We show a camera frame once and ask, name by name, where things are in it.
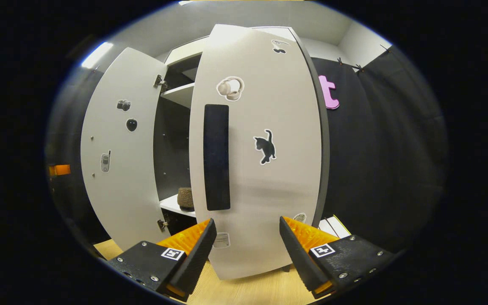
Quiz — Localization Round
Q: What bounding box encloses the black backdrop cloth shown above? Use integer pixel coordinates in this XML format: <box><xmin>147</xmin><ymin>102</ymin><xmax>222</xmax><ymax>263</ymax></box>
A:
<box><xmin>45</xmin><ymin>47</ymin><xmax>448</xmax><ymax>255</ymax></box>

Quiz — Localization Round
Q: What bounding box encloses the brown fuzzy shoe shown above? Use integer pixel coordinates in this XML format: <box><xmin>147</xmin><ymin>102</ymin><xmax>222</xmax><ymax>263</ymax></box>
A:
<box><xmin>177</xmin><ymin>188</ymin><xmax>195</xmax><ymax>211</ymax></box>

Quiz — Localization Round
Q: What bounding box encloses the black door handle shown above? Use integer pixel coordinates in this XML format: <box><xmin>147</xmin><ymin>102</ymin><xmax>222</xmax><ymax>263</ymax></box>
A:
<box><xmin>204</xmin><ymin>104</ymin><xmax>231</xmax><ymax>211</ymax></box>

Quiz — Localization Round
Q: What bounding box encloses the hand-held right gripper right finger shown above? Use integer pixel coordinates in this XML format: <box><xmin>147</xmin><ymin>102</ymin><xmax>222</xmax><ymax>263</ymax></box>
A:
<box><xmin>279</xmin><ymin>216</ymin><xmax>396</xmax><ymax>299</ymax></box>

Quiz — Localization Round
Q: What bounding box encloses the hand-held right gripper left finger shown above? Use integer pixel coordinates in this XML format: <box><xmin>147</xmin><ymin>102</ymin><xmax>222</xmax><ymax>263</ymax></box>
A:
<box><xmin>108</xmin><ymin>218</ymin><xmax>218</xmax><ymax>302</ymax></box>

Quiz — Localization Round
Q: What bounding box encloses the white orange book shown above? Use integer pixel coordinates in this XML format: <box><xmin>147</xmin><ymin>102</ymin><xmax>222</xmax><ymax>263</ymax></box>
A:
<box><xmin>318</xmin><ymin>218</ymin><xmax>333</xmax><ymax>238</ymax></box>

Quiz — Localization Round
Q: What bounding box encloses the white cabinet door cat sticker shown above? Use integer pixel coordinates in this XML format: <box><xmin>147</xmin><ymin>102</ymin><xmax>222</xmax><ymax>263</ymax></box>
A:
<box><xmin>189</xmin><ymin>24</ymin><xmax>330</xmax><ymax>280</ymax></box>

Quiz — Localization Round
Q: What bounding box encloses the white shoe cabinet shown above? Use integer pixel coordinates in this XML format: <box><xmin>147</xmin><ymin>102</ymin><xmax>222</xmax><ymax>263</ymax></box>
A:
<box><xmin>153</xmin><ymin>25</ymin><xmax>331</xmax><ymax>238</ymax></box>

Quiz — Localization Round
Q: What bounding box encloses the yellow book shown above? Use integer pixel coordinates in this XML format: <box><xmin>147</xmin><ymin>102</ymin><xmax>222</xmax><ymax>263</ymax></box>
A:
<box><xmin>333</xmin><ymin>215</ymin><xmax>351</xmax><ymax>238</ymax></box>

